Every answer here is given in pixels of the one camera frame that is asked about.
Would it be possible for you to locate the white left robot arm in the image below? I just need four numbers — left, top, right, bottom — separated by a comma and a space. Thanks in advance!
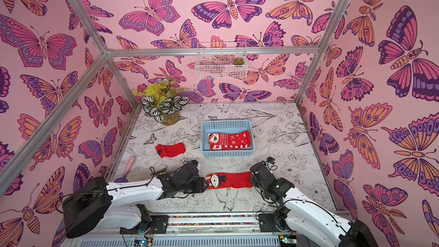
62, 160, 209, 239

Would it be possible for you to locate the red santa snowflake sock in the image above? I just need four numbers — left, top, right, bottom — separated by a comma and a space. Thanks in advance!
208, 130, 252, 146

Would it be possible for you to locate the light blue plastic basket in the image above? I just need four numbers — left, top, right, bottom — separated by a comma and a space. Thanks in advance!
200, 120, 256, 157

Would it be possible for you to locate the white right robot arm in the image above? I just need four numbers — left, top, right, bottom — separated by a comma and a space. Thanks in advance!
250, 162, 378, 247

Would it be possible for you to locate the purple pink garden trowel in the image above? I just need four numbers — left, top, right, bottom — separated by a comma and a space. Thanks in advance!
114, 156, 136, 183

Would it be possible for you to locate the aluminium frame profile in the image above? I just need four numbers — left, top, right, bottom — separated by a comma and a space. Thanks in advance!
1, 0, 351, 193

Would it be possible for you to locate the red white striped santa sock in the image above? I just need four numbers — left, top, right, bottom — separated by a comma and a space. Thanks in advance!
209, 144, 251, 151

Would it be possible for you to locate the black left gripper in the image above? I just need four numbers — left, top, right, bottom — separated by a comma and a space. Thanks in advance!
179, 177, 211, 194

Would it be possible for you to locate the white wire wall basket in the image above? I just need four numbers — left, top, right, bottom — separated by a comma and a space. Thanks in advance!
194, 41, 248, 80

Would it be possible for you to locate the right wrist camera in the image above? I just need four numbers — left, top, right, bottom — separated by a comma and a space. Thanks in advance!
266, 157, 277, 171

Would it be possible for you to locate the glass vase with plant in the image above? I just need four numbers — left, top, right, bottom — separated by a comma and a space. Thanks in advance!
132, 79, 189, 126

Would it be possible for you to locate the small green succulent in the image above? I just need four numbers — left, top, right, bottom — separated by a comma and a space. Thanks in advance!
233, 57, 245, 66

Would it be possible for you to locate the red snowflake patterned sock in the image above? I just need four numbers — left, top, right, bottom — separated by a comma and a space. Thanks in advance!
155, 143, 186, 158
206, 172, 253, 189

